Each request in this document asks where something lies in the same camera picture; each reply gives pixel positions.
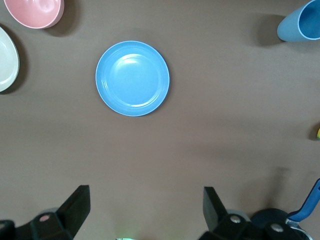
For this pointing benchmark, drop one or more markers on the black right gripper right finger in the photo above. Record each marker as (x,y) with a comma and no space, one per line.
(215,212)

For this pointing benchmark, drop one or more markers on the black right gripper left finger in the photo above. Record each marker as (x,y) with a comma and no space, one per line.
(72,212)

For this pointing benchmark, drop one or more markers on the blue plate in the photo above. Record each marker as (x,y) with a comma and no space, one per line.
(132,78)

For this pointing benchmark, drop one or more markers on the brown table cover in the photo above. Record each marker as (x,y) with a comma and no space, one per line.
(200,125)

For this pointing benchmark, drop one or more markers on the yellow lemon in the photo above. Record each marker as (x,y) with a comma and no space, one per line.
(318,134)

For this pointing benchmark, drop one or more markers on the beige plate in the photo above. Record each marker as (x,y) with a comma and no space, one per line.
(6,60)

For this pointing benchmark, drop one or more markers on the blue cup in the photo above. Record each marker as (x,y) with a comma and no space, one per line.
(287,30)

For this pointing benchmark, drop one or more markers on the pink bowl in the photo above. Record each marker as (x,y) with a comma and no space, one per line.
(32,12)

